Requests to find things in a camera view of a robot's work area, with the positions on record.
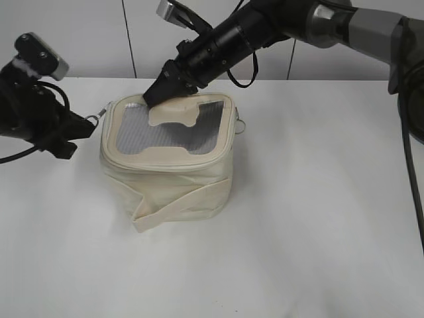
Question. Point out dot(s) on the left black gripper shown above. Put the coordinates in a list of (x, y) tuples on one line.
[(43, 112)]

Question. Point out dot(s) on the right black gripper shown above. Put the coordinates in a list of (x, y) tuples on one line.
[(197, 64)]

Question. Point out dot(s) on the zipper ring pull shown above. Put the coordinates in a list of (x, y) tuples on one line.
[(240, 125), (96, 116)]

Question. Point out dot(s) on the cream canvas zipper bag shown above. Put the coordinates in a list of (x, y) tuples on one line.
[(171, 162)]

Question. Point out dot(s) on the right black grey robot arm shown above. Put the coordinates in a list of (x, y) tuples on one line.
[(391, 38)]

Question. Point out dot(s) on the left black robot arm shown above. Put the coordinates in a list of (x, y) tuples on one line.
[(12, 78)]

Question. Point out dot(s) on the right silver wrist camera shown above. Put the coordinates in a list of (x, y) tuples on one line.
[(176, 13)]

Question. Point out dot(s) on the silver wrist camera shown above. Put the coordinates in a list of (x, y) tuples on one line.
[(40, 57), (176, 13)]

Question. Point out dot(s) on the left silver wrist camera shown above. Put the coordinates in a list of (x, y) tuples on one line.
[(40, 57)]

